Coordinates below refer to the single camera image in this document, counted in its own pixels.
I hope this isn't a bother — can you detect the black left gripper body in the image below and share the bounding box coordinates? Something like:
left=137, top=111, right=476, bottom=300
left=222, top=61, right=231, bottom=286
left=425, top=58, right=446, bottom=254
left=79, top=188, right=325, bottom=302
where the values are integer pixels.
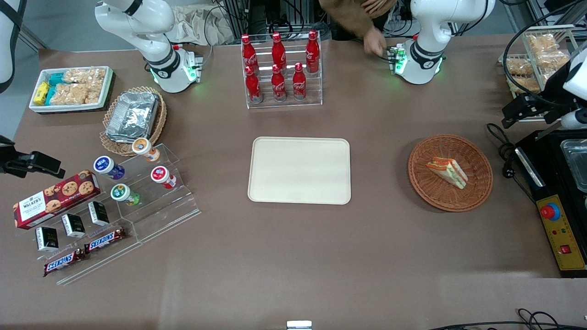
left=540, top=64, right=574, bottom=111

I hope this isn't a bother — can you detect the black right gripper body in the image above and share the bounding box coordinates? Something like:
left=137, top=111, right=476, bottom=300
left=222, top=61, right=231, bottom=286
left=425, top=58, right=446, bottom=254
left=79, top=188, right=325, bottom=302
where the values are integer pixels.
left=0, top=135, right=18, bottom=176

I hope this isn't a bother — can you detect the forearm in brown sleeve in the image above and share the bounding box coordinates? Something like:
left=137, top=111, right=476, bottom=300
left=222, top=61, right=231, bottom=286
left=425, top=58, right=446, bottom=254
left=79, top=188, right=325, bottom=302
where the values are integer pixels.
left=318, top=0, right=398, bottom=41

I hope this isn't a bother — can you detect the brown round wicker basket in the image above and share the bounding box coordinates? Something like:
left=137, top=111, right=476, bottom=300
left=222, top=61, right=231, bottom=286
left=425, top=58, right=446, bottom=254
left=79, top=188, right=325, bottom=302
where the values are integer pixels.
left=408, top=134, right=494, bottom=213

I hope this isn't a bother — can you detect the triangular sandwich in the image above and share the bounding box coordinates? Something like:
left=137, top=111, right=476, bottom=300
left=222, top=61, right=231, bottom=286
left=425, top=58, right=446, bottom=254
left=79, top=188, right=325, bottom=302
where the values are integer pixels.
left=426, top=157, right=469, bottom=190

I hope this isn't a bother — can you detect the light oval wicker basket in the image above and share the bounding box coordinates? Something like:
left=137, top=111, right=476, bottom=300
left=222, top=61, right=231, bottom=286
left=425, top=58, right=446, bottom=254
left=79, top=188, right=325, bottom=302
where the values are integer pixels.
left=100, top=86, right=167, bottom=157

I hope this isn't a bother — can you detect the cream plastic tray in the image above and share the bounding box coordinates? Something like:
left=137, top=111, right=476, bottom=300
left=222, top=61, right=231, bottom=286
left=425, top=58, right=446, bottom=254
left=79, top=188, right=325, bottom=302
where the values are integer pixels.
left=248, top=137, right=352, bottom=205

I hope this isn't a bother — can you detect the person's bare hand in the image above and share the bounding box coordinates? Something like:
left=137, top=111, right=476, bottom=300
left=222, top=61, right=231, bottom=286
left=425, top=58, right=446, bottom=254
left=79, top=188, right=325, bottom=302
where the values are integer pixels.
left=361, top=0, right=398, bottom=18
left=364, top=27, right=388, bottom=57

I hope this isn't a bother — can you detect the bag of fried snacks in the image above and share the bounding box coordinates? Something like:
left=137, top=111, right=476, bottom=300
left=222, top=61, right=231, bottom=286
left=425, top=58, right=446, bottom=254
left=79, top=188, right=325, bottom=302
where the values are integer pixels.
left=525, top=34, right=559, bottom=54
left=505, top=57, right=535, bottom=77
left=536, top=50, right=570, bottom=70
left=510, top=76, right=543, bottom=95

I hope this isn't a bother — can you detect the red Walkers cookie box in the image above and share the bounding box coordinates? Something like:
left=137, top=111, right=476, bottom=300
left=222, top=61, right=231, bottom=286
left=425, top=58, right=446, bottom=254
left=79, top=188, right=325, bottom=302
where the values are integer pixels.
left=12, top=170, right=102, bottom=230

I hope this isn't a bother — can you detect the clear plastic container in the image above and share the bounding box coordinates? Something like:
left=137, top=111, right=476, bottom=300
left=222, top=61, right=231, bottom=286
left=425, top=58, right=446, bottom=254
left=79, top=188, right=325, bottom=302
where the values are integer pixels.
left=560, top=139, right=587, bottom=193

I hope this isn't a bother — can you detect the black appliance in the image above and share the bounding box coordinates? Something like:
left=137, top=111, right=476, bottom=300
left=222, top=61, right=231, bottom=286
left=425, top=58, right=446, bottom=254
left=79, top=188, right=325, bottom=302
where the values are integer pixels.
left=515, top=130, right=587, bottom=279

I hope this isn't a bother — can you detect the blue-cap yogurt bottle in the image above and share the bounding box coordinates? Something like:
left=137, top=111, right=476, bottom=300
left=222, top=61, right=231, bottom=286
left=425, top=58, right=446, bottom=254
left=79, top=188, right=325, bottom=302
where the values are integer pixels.
left=93, top=156, right=126, bottom=181

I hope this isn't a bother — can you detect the small black box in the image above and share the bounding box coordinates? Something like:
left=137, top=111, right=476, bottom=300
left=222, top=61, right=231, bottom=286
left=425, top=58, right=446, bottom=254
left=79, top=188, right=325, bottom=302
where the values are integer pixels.
left=35, top=227, right=60, bottom=252
left=61, top=214, right=86, bottom=238
left=88, top=201, right=110, bottom=227

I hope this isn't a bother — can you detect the clear bag of rice crackers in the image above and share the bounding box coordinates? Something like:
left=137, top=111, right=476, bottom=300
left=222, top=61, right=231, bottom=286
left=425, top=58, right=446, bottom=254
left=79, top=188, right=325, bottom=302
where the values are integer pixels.
left=50, top=84, right=102, bottom=105
left=63, top=68, right=107, bottom=91

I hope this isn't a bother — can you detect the green small candy bottle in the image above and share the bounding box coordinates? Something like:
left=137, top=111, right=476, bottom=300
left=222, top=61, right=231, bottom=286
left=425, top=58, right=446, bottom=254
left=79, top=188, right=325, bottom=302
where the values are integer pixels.
left=110, top=184, right=141, bottom=206

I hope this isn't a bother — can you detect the red emergency stop button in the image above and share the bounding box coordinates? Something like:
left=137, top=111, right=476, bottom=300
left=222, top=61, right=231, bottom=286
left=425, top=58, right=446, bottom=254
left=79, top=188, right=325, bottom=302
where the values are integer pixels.
left=540, top=203, right=561, bottom=222

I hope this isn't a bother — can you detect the Snickers bar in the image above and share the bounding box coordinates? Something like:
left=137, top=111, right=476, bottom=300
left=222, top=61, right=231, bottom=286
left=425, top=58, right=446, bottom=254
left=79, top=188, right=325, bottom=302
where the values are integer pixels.
left=83, top=228, right=127, bottom=254
left=43, top=249, right=87, bottom=277

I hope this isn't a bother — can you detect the white rectangular snack bin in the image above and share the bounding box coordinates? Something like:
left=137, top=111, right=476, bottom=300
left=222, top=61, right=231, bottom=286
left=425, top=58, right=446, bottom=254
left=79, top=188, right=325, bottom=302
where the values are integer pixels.
left=29, top=66, right=114, bottom=113

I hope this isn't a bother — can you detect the stack of foil containers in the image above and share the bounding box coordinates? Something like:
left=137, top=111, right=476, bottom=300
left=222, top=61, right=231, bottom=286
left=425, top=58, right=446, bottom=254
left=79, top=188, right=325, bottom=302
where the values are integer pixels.
left=105, top=91, right=160, bottom=144

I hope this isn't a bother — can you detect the orange small candy bottle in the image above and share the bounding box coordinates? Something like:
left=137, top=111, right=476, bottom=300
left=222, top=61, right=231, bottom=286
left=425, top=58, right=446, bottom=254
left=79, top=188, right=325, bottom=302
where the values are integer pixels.
left=132, top=137, right=161, bottom=163

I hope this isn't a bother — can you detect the yellow control panel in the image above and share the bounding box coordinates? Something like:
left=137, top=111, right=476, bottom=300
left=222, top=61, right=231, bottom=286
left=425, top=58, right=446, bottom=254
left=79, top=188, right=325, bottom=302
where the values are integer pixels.
left=536, top=194, right=587, bottom=272

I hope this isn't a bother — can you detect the clear acrylic stepped snack stand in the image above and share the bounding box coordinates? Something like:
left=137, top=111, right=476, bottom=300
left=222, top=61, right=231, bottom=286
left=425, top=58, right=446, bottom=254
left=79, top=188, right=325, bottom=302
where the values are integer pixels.
left=16, top=195, right=144, bottom=286

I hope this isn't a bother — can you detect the red small candy bottle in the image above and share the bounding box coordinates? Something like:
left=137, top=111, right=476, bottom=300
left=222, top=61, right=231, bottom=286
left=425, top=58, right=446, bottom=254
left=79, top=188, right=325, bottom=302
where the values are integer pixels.
left=150, top=166, right=177, bottom=190

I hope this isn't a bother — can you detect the clear acrylic stepped bottle stand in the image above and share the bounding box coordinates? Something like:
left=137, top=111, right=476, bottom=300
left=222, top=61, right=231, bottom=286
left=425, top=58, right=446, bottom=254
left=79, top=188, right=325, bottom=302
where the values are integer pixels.
left=109, top=143, right=201, bottom=244

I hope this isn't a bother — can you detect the clear acrylic bottle rack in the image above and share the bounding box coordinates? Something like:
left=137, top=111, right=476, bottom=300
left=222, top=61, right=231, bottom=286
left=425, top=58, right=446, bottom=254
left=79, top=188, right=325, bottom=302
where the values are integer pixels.
left=241, top=31, right=323, bottom=110

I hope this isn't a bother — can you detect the crumpled brown paper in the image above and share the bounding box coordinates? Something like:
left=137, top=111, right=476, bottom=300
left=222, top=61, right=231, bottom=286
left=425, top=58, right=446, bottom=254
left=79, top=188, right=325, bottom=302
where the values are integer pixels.
left=173, top=5, right=235, bottom=46

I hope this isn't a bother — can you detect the red Coca-Cola bottle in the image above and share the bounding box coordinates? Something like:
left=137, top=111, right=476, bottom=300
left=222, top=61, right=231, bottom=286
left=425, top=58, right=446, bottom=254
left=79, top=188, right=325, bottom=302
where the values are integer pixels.
left=242, top=34, right=259, bottom=76
left=292, top=63, right=307, bottom=101
left=271, top=32, right=288, bottom=69
left=305, top=30, right=321, bottom=74
left=271, top=64, right=287, bottom=102
left=245, top=66, right=263, bottom=104

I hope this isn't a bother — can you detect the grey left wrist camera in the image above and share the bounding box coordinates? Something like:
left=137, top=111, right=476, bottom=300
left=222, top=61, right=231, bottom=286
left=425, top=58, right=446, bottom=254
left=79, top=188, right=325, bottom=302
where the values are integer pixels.
left=560, top=109, right=587, bottom=131

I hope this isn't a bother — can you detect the black power cable with plug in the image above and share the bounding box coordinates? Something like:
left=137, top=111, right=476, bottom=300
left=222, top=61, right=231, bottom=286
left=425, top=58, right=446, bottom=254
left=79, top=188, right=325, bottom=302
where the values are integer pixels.
left=487, top=122, right=538, bottom=203

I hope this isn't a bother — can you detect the wire basket of pastries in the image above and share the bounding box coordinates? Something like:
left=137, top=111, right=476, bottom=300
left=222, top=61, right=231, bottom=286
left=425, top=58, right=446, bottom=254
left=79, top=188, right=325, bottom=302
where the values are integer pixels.
left=498, top=25, right=579, bottom=122

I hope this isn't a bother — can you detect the thick black looped cable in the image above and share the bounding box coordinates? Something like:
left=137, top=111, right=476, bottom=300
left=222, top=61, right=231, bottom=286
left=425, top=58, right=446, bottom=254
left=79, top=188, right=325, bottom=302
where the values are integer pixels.
left=503, top=0, right=587, bottom=98

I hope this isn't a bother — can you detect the black cables bundle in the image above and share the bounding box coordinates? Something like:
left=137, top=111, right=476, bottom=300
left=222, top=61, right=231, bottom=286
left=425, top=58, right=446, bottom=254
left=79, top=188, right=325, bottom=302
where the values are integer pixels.
left=429, top=308, right=587, bottom=330

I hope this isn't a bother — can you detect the black equipment with aluminium frame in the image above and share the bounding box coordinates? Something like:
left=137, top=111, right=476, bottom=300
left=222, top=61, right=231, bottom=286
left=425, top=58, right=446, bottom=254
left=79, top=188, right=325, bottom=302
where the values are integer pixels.
left=219, top=0, right=332, bottom=38

